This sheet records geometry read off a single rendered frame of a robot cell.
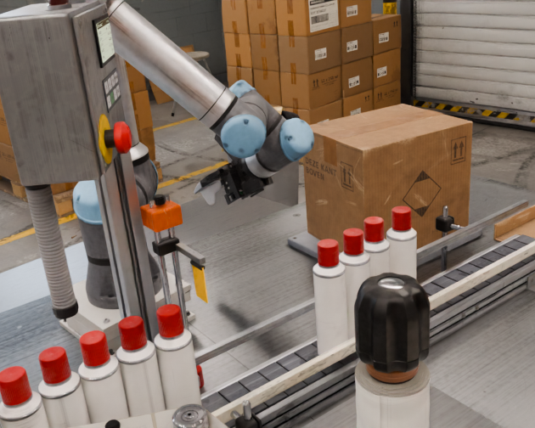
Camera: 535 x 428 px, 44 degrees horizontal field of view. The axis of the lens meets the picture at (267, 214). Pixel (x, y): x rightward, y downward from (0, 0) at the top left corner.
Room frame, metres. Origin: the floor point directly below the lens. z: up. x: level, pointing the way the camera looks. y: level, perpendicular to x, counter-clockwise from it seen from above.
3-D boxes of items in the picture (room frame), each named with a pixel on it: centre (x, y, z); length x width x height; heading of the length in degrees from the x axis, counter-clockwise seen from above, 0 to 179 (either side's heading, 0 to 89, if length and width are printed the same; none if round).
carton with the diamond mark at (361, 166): (1.45, -0.28, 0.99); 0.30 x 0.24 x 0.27; 117
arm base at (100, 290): (1.17, 0.30, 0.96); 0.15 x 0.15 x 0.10
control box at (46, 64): (0.82, 0.23, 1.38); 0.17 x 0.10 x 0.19; 0
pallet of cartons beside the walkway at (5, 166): (4.58, 1.41, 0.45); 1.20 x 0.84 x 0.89; 43
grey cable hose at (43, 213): (0.80, 0.29, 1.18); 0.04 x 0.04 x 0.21
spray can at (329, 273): (0.93, -0.09, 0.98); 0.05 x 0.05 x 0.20
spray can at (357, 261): (0.96, -0.13, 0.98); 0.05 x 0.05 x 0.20
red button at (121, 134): (0.77, 0.17, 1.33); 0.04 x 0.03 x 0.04; 0
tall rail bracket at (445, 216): (1.23, -0.38, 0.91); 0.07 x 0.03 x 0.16; 35
